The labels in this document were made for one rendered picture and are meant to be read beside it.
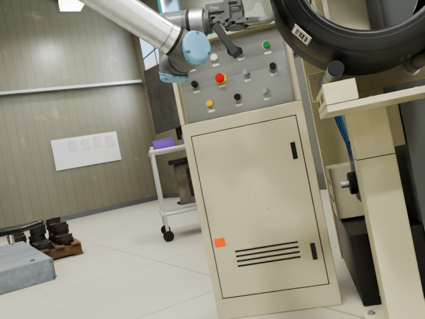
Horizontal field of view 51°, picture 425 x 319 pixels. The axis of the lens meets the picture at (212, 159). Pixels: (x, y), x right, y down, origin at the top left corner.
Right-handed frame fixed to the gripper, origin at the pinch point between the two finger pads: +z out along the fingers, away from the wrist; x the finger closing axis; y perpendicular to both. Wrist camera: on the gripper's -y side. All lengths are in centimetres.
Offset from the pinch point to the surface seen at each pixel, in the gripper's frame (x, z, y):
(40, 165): 810, -574, -42
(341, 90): -10.7, 17.7, -24.0
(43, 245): 293, -264, -125
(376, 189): 26, 31, -56
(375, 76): 23.9, 33.2, -16.8
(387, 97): -10.6, 29.6, -27.0
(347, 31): -11.7, 20.3, -8.6
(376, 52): -9.8, 27.8, -14.7
